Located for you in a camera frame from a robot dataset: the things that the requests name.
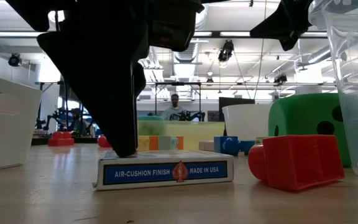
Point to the orange curved toy block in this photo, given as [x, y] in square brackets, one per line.
[153, 143]

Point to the small tan square dish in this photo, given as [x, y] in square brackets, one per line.
[206, 146]

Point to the person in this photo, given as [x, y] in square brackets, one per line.
[174, 112]

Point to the white round cup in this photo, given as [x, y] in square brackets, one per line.
[247, 121]

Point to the black ceiling spotlight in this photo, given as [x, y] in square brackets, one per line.
[14, 60]
[280, 78]

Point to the black overhead crossbar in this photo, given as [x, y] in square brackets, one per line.
[215, 34]

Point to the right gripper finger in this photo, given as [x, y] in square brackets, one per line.
[291, 42]
[275, 26]

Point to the red stepped toy block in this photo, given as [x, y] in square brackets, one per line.
[297, 161]

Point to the mint small toy block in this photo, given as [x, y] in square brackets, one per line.
[167, 143]

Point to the red large toy block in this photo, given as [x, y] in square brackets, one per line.
[61, 139]

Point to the black background station frame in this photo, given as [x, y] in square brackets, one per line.
[178, 83]

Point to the black overhead camera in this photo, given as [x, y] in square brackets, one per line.
[227, 48]

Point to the green small toy block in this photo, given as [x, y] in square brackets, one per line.
[261, 140]

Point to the black aluminium table frame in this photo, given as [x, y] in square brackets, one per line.
[82, 140]

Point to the yellow small toy block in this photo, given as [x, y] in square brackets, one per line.
[143, 143]

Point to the dark blue toy block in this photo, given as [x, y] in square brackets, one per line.
[225, 146]

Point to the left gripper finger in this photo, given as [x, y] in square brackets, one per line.
[104, 87]
[176, 28]

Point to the playing card box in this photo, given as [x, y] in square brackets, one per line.
[141, 173]

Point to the green foam die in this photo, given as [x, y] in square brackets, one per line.
[300, 115]

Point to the teal toy block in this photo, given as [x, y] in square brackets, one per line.
[247, 147]

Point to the yellow translucent bin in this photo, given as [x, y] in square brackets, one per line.
[197, 130]

